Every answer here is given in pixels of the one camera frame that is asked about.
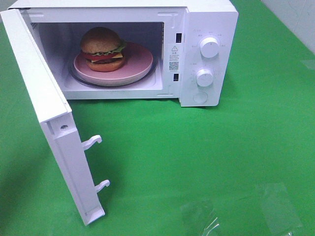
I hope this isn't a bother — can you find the round microwave door button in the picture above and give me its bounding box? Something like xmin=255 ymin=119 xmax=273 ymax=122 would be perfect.
xmin=193 ymin=92 xmax=208 ymax=104

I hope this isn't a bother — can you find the pink round plate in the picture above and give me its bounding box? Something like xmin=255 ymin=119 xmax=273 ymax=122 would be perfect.
xmin=73 ymin=42 xmax=154 ymax=87

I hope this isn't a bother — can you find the burger with lettuce and tomato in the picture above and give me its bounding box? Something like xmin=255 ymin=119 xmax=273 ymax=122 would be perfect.
xmin=80 ymin=27 xmax=127 ymax=72

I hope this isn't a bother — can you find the white microwave door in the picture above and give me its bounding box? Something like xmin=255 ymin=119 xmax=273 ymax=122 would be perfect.
xmin=0 ymin=9 xmax=110 ymax=225

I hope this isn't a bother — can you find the lower white microwave knob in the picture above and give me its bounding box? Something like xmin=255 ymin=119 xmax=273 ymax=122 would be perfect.
xmin=196 ymin=69 xmax=214 ymax=87

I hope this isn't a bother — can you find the white microwave knob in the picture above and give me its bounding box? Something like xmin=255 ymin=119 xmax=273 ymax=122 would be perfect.
xmin=199 ymin=37 xmax=220 ymax=58
xmin=196 ymin=69 xmax=214 ymax=87

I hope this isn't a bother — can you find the white microwave oven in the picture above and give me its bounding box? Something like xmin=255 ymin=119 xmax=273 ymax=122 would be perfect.
xmin=1 ymin=0 xmax=238 ymax=109

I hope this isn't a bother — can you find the upper white microwave knob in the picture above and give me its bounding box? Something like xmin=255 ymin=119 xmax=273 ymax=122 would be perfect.
xmin=199 ymin=37 xmax=220 ymax=58

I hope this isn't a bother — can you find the clear tape patch right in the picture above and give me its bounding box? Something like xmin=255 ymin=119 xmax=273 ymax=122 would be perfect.
xmin=255 ymin=182 xmax=303 ymax=236

